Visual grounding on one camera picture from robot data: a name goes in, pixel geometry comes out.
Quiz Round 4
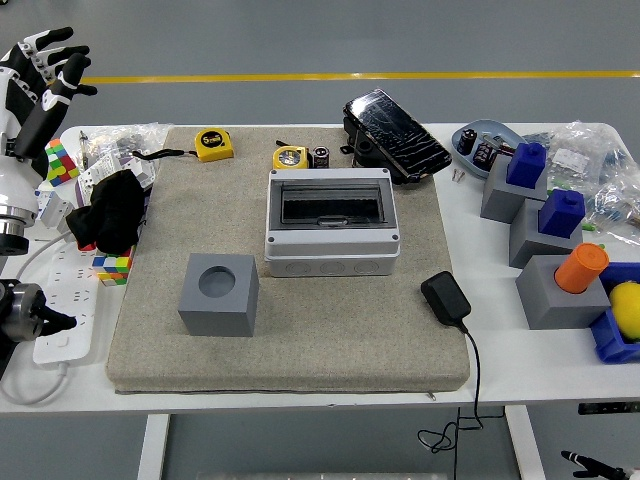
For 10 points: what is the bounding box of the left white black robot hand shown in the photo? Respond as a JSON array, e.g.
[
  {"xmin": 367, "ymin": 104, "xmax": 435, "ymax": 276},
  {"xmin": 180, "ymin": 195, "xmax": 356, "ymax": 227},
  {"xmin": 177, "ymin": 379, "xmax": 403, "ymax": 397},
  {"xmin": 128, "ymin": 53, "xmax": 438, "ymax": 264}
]
[{"xmin": 0, "ymin": 27, "xmax": 99, "ymax": 217}]

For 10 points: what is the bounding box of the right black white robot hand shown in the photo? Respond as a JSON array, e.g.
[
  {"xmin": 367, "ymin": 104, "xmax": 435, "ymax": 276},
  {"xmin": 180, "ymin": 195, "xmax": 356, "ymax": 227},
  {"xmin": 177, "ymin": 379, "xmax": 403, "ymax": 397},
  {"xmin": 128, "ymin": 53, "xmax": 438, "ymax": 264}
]
[{"xmin": 559, "ymin": 449, "xmax": 640, "ymax": 480}]

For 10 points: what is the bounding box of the transparent smoked box lid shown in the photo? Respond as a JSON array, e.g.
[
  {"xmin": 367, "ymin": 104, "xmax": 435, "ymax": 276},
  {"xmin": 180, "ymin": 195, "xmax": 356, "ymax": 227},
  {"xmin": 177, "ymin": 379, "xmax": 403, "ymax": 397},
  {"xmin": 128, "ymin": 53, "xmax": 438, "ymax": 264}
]
[{"xmin": 278, "ymin": 180, "xmax": 389, "ymax": 230}]

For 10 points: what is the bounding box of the orange cylinder battery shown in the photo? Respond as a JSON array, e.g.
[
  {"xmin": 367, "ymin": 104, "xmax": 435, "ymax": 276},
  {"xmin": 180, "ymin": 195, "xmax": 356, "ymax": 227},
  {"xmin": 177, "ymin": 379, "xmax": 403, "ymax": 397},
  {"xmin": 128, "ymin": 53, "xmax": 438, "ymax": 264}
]
[{"xmin": 553, "ymin": 242, "xmax": 610, "ymax": 295}]

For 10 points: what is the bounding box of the blue square battery block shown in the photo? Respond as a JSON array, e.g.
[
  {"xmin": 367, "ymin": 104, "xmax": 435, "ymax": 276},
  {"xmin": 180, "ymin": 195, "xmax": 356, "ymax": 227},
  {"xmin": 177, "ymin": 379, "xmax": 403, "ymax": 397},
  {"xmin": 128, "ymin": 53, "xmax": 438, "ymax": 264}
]
[
  {"xmin": 537, "ymin": 188, "xmax": 586, "ymax": 237},
  {"xmin": 505, "ymin": 142, "xmax": 547, "ymax": 190}
]

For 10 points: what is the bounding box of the grey plastic junction box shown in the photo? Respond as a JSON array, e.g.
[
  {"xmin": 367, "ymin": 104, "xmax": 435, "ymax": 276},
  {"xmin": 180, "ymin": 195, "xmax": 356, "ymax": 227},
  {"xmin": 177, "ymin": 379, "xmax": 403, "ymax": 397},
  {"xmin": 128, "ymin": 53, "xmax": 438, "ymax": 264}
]
[{"xmin": 263, "ymin": 167, "xmax": 403, "ymax": 279}]

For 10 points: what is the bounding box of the white circuit breaker blue lever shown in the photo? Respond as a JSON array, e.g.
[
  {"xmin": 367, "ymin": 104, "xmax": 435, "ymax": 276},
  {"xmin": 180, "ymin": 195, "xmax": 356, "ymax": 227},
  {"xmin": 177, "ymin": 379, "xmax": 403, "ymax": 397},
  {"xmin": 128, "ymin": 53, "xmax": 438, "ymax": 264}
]
[{"xmin": 34, "ymin": 187, "xmax": 76, "ymax": 234}]

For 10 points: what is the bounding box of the colourful puzzle cube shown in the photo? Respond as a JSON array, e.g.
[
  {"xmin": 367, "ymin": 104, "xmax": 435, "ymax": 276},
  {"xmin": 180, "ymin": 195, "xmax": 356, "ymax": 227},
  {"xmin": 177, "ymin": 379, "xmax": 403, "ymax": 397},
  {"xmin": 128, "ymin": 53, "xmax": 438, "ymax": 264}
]
[
  {"xmin": 91, "ymin": 244, "xmax": 137, "ymax": 288},
  {"xmin": 43, "ymin": 139, "xmax": 81, "ymax": 187}
]

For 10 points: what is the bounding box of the black table control panel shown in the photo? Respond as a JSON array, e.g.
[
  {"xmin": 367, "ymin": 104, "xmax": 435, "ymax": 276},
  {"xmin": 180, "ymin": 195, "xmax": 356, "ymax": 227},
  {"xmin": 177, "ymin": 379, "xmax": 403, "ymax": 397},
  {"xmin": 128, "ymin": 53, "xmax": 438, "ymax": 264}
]
[{"xmin": 578, "ymin": 401, "xmax": 640, "ymax": 416}]

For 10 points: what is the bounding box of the white table leg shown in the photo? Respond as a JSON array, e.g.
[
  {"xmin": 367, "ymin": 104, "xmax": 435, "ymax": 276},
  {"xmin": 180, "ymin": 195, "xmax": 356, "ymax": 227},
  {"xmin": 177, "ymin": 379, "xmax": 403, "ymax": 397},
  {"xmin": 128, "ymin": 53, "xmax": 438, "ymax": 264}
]
[
  {"xmin": 504, "ymin": 405, "xmax": 547, "ymax": 480},
  {"xmin": 137, "ymin": 413, "xmax": 171, "ymax": 480}
]

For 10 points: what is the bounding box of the black cloth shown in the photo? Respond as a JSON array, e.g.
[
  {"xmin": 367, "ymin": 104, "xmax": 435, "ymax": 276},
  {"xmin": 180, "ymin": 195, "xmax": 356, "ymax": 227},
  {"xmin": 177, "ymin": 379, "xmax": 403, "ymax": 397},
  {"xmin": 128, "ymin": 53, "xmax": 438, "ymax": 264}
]
[{"xmin": 65, "ymin": 168, "xmax": 146, "ymax": 254}]

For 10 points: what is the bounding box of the white power strip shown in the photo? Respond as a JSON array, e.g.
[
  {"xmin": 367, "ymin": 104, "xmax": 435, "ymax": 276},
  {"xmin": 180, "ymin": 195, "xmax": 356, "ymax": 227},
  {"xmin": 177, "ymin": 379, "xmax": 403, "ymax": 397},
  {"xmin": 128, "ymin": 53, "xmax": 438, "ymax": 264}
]
[{"xmin": 32, "ymin": 239, "xmax": 104, "ymax": 366}]

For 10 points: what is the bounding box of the blue plastic bin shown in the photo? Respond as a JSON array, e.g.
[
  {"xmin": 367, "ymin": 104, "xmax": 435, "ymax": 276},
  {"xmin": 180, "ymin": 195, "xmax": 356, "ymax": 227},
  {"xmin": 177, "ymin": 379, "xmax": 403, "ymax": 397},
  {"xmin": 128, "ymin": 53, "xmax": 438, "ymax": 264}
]
[{"xmin": 588, "ymin": 261, "xmax": 640, "ymax": 365}]

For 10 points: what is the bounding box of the clear plastic bag with parts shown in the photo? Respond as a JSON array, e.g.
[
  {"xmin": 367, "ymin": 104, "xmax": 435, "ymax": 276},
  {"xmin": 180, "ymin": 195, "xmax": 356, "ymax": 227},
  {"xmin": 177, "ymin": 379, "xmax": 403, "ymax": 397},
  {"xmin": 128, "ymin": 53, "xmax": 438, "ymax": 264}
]
[
  {"xmin": 87, "ymin": 122, "xmax": 175, "ymax": 169},
  {"xmin": 529, "ymin": 119, "xmax": 629, "ymax": 201},
  {"xmin": 582, "ymin": 159, "xmax": 640, "ymax": 246}
]

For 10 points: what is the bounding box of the yellow round fruit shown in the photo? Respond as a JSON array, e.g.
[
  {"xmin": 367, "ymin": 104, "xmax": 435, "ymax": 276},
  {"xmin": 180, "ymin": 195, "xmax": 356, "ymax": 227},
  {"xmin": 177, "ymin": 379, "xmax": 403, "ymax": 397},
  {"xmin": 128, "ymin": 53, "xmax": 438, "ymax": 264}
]
[{"xmin": 608, "ymin": 282, "xmax": 640, "ymax": 344}]

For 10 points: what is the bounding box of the grey holder block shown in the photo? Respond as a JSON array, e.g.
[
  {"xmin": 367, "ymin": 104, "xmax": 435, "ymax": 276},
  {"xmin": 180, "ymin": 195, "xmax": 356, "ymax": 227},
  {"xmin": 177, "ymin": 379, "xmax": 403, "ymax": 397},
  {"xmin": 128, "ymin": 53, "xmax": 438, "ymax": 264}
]
[
  {"xmin": 508, "ymin": 198, "xmax": 585, "ymax": 269},
  {"xmin": 514, "ymin": 253, "xmax": 612, "ymax": 331},
  {"xmin": 479, "ymin": 155, "xmax": 550, "ymax": 225}
]

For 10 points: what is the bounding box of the black power adapter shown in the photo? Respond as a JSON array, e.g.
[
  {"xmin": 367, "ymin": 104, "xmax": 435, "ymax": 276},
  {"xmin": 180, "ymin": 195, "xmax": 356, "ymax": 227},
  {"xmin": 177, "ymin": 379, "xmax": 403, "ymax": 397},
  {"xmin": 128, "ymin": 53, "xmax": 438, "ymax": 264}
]
[{"xmin": 420, "ymin": 271, "xmax": 472, "ymax": 329}]

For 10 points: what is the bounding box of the grey block with round hole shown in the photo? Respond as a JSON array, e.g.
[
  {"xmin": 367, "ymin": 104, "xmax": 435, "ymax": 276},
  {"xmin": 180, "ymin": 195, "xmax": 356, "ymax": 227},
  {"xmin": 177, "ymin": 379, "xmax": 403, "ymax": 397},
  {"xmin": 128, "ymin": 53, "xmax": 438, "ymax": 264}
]
[{"xmin": 177, "ymin": 252, "xmax": 260, "ymax": 338}]

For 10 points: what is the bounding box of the yellow tape measure silver face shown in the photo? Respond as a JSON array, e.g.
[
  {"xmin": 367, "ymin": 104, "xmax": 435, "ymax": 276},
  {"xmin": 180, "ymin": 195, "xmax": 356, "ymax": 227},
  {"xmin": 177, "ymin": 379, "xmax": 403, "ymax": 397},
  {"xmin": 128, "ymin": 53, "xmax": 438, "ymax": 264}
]
[{"xmin": 272, "ymin": 141, "xmax": 314, "ymax": 171}]

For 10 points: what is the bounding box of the grey-brown fabric mat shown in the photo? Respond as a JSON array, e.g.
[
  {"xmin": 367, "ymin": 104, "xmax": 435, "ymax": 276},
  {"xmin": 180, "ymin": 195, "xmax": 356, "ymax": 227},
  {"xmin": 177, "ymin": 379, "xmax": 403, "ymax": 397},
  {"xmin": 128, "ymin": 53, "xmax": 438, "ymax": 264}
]
[{"xmin": 105, "ymin": 124, "xmax": 472, "ymax": 396}]

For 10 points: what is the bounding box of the blue-grey oval dish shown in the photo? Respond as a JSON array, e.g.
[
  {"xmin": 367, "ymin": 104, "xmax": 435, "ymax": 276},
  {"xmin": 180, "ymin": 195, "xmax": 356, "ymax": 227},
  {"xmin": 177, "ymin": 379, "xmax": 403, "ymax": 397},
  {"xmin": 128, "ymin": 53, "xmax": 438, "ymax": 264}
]
[{"xmin": 451, "ymin": 118, "xmax": 526, "ymax": 181}]

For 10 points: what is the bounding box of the black device with cracked screen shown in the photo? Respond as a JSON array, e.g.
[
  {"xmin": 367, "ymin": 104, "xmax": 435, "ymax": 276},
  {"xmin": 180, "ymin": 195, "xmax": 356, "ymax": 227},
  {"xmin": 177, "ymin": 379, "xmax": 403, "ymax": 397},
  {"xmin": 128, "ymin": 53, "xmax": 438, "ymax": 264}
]
[{"xmin": 341, "ymin": 88, "xmax": 453, "ymax": 185}]

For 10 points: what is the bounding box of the grey-white cable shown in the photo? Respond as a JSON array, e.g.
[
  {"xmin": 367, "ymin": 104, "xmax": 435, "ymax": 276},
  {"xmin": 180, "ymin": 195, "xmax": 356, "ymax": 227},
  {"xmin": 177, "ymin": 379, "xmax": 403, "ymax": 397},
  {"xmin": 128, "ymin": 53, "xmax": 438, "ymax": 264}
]
[{"xmin": 17, "ymin": 234, "xmax": 69, "ymax": 284}]

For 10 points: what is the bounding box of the white purple switch module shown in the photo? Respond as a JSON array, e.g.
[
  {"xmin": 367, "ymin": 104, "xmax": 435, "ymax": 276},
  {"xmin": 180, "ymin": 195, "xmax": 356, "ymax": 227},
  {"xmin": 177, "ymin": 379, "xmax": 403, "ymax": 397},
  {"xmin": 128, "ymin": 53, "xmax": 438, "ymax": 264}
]
[{"xmin": 74, "ymin": 152, "xmax": 157, "ymax": 206}]

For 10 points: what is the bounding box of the black adapter cord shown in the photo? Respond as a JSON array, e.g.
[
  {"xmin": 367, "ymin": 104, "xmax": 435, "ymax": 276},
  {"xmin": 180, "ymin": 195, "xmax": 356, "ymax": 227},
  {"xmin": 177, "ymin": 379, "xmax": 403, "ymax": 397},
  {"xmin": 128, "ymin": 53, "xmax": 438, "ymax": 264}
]
[{"xmin": 417, "ymin": 322, "xmax": 485, "ymax": 480}]

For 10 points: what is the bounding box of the yellow tape measure with strap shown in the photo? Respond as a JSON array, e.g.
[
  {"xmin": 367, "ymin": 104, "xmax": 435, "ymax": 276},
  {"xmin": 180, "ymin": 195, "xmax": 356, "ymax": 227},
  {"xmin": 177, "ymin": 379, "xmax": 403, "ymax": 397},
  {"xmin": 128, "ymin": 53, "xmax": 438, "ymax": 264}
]
[{"xmin": 132, "ymin": 128, "xmax": 235, "ymax": 164}]

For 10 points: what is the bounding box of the white power strip cable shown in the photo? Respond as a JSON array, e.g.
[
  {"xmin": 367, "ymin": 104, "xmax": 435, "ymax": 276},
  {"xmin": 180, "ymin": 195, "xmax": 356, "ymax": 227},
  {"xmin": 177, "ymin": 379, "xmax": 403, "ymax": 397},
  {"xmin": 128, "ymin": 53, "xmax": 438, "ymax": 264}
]
[{"xmin": 0, "ymin": 360, "xmax": 71, "ymax": 406}]

